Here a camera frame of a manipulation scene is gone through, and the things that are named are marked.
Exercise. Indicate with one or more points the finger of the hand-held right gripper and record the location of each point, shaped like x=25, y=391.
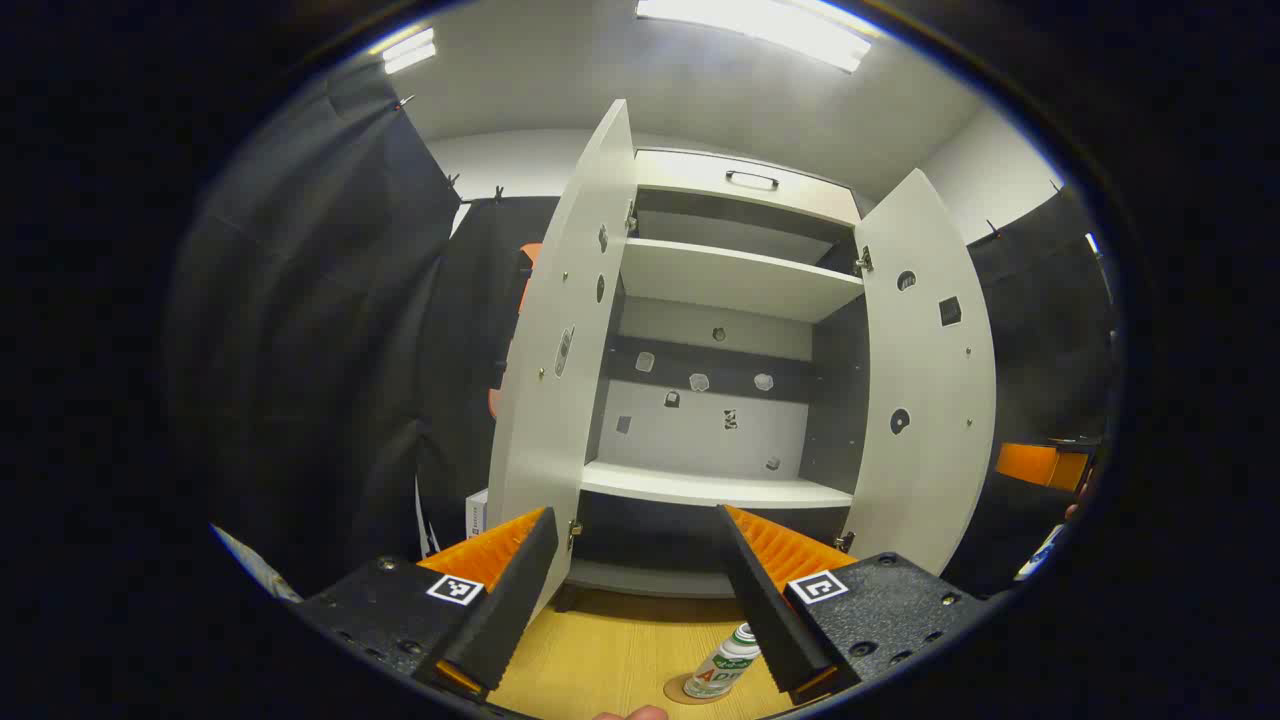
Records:
x=1030, y=465

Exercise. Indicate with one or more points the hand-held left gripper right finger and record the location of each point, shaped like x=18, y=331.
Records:
x=765, y=610

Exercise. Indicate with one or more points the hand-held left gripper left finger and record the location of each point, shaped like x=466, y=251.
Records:
x=515, y=600

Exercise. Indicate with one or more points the white green drink bottle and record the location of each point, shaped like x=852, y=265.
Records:
x=725, y=670

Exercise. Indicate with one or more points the white cardboard box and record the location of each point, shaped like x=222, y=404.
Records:
x=477, y=515

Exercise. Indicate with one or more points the white cabinet door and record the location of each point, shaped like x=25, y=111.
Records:
x=560, y=440
x=930, y=470

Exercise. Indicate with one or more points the round brown coaster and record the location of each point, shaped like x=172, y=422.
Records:
x=675, y=692

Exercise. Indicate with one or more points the white open cabinet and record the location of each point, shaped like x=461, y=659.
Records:
x=720, y=280

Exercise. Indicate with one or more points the white cabinet drawer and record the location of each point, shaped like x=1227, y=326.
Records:
x=690, y=185

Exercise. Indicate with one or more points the small ceiling light panel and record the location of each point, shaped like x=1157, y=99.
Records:
x=410, y=50

